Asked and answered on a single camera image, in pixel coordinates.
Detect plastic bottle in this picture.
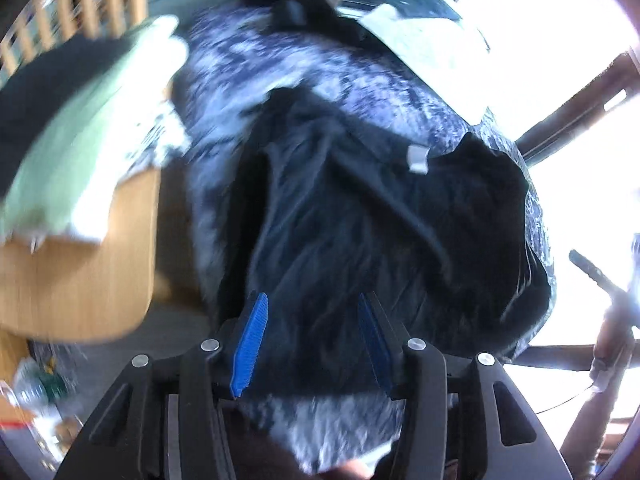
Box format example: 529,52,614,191
10,355,66,411

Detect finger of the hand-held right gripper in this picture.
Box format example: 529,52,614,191
569,249,621,306

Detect dark brown window frame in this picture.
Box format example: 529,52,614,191
505,0,640,376

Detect white paper sheet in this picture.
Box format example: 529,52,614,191
320,0,493,123

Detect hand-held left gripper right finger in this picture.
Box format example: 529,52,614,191
356,291,573,480

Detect black garment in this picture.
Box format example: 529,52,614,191
215,87,556,401
0,35,131,201

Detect blue camouflage blanket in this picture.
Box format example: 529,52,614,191
165,7,556,476

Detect black folded garment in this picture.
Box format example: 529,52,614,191
0,35,131,201

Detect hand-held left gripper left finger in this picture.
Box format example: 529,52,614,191
54,290,271,480

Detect light wooden chair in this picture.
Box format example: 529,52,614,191
0,0,161,346

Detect white printed folded garment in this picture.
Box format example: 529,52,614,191
65,100,193,246

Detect person's right forearm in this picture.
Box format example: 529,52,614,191
557,310,640,480

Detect pile of black clothes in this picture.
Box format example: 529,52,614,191
240,0,371,56

